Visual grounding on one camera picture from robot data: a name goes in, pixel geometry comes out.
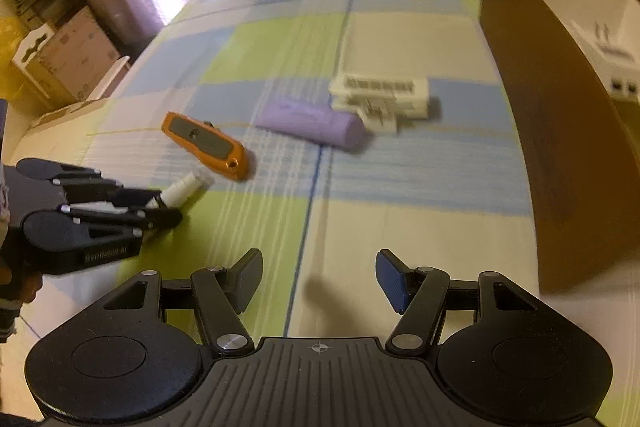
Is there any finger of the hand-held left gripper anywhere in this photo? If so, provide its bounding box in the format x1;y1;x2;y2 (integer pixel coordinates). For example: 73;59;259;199
50;166;164;208
60;205;184;244

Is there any yellow plastic bag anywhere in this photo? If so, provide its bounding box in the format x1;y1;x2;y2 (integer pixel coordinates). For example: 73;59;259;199
0;17;23;100

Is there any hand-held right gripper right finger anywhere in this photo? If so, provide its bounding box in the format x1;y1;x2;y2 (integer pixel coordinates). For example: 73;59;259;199
375;249;538;354

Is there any small white bottle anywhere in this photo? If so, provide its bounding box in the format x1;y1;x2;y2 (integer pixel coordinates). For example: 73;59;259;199
159;170;216;210

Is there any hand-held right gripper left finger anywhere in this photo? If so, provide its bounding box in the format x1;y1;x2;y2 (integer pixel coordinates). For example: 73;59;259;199
102;248;264;355

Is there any white carton with handle cutout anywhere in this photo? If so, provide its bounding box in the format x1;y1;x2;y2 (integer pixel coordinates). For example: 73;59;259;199
11;23;76;104

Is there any brown shipping carton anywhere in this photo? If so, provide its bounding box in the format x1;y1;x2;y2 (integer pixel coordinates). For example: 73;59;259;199
37;6;123;102

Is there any white flat panel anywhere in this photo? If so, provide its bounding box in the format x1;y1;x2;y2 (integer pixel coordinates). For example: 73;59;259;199
97;56;132;100

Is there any white power strip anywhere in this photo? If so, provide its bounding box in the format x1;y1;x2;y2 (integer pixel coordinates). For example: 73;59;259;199
570;19;640;104

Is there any person's left hand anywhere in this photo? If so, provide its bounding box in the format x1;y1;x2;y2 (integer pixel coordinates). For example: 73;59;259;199
0;259;44;305

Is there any brown box with white inside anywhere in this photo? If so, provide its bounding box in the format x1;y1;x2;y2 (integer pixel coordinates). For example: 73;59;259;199
477;0;640;295

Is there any purple cylinder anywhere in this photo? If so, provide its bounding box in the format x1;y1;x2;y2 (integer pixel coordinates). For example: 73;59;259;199
255;99;368;152

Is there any orange utility knife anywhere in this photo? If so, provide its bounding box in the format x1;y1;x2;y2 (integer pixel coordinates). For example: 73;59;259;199
161;112;247;181

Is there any checkered pastel tablecloth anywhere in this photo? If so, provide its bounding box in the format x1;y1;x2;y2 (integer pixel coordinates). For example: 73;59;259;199
0;0;546;358

